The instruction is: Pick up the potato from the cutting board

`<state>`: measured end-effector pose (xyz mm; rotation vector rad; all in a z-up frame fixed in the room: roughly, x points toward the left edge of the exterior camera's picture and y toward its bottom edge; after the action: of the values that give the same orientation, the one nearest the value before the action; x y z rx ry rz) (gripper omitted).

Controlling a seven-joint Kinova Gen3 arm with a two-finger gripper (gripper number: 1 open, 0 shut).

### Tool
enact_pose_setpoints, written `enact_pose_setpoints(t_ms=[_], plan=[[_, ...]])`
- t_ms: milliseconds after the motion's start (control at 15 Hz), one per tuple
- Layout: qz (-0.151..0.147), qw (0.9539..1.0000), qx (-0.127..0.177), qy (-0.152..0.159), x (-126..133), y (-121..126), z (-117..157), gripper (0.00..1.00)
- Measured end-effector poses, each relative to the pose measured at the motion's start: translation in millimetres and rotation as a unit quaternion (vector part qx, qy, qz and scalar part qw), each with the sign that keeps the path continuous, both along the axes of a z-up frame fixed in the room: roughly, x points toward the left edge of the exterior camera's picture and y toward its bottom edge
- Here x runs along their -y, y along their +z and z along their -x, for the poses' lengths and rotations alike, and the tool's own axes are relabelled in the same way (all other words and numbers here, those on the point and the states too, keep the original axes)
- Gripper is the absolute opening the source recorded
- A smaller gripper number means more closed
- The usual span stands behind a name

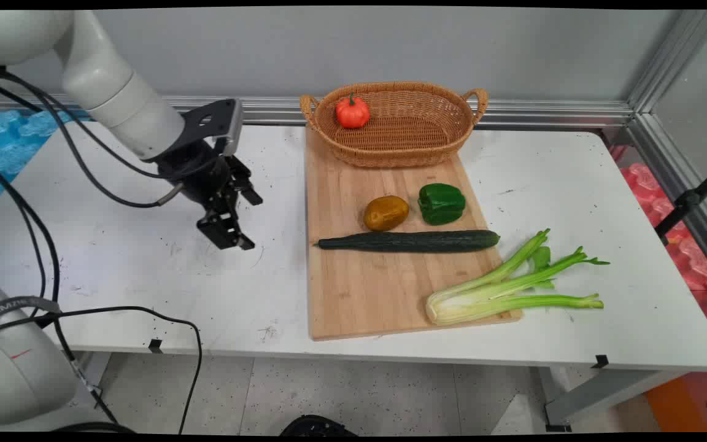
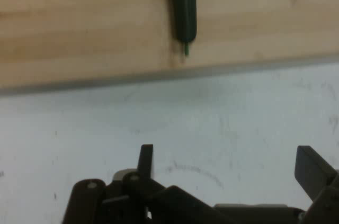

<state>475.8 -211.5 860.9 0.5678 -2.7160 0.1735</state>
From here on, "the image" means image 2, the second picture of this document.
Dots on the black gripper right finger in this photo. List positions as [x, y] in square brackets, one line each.
[311, 172]

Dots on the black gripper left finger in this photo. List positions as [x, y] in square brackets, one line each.
[137, 195]

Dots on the wooden cutting board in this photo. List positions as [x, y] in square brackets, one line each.
[79, 30]

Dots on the long dark green cucumber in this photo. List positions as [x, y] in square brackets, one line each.
[185, 4]

